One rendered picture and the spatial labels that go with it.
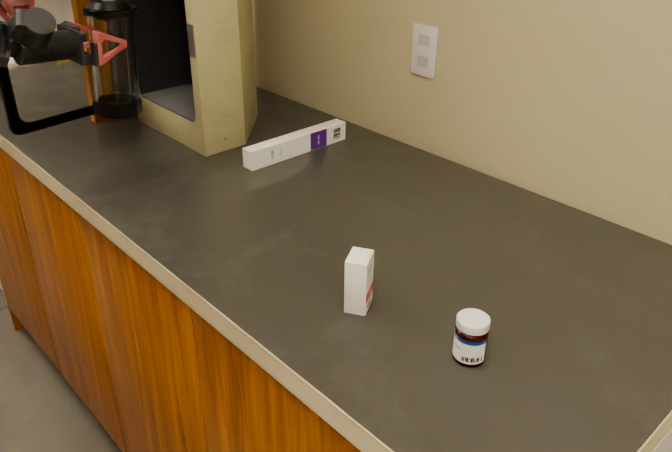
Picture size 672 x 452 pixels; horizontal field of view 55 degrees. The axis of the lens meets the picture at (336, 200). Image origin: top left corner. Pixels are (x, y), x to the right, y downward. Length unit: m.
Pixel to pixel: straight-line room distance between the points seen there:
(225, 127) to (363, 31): 0.42
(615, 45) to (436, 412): 0.74
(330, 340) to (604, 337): 0.39
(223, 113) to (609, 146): 0.81
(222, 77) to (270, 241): 0.46
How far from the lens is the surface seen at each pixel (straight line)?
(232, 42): 1.47
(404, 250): 1.13
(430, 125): 1.54
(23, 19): 1.33
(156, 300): 1.28
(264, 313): 0.98
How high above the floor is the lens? 1.53
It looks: 27 degrees down
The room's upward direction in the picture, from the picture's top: 1 degrees clockwise
